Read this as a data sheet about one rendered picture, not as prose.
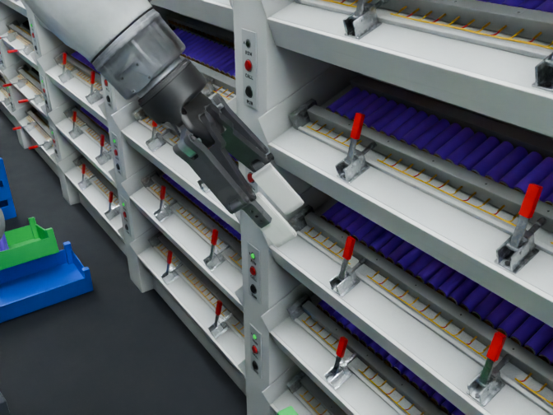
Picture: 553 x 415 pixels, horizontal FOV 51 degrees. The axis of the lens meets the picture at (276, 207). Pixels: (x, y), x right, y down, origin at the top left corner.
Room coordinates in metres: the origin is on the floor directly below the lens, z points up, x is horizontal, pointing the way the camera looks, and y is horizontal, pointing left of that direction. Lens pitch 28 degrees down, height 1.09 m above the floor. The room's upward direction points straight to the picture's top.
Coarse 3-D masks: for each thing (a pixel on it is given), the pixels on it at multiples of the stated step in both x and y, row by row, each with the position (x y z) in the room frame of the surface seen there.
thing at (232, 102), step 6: (156, 6) 1.53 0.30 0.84; (162, 12) 1.54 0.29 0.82; (168, 12) 1.55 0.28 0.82; (162, 18) 1.54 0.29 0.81; (168, 24) 1.53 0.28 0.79; (186, 30) 1.45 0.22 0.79; (216, 42) 1.33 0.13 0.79; (210, 96) 1.09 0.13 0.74; (222, 96) 1.08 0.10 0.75; (228, 96) 1.07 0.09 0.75; (228, 102) 0.95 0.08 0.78; (234, 102) 0.96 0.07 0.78; (234, 108) 0.96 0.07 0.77
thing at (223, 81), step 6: (198, 66) 1.18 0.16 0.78; (204, 66) 1.17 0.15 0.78; (204, 72) 1.14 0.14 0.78; (210, 72) 1.14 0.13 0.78; (216, 72) 1.13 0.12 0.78; (210, 78) 1.13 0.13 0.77; (216, 78) 1.10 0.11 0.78; (222, 78) 1.10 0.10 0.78; (228, 78) 1.09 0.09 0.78; (216, 84) 1.11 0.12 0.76; (222, 84) 1.09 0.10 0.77; (228, 84) 1.07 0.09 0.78; (234, 84) 1.06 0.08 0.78; (228, 90) 1.08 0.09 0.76; (234, 90) 1.05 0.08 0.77
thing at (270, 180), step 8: (264, 168) 0.66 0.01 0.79; (272, 168) 0.65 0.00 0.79; (256, 176) 0.66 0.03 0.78; (264, 176) 0.66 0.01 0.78; (272, 176) 0.65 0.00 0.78; (280, 176) 0.65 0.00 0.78; (264, 184) 0.66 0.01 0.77; (272, 184) 0.65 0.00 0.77; (280, 184) 0.65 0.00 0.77; (288, 184) 0.66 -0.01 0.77; (272, 192) 0.66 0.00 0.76; (280, 192) 0.65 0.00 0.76; (288, 192) 0.65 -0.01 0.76; (272, 200) 0.66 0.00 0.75; (280, 200) 0.65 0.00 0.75; (288, 200) 0.65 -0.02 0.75; (296, 200) 0.65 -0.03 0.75; (280, 208) 0.66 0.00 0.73; (288, 208) 0.65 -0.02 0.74; (296, 208) 0.65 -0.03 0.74
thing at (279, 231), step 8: (256, 200) 0.58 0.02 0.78; (264, 200) 0.58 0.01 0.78; (264, 208) 0.58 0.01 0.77; (272, 208) 0.58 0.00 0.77; (248, 216) 0.59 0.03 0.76; (272, 216) 0.58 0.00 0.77; (280, 216) 0.58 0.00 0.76; (256, 224) 0.58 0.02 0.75; (272, 224) 0.58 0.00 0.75; (280, 224) 0.58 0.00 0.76; (288, 224) 0.58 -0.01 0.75; (264, 232) 0.58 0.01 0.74; (272, 232) 0.58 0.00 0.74; (280, 232) 0.58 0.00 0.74; (288, 232) 0.58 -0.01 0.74; (272, 240) 0.58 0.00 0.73; (280, 240) 0.58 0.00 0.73; (288, 240) 0.58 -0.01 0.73
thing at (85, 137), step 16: (64, 112) 2.04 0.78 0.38; (80, 112) 2.00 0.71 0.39; (64, 128) 1.97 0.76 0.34; (80, 128) 1.90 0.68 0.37; (96, 128) 1.85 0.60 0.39; (80, 144) 1.83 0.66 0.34; (96, 144) 1.79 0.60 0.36; (96, 160) 1.67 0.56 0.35; (112, 160) 1.67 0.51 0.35; (112, 176) 1.53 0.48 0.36
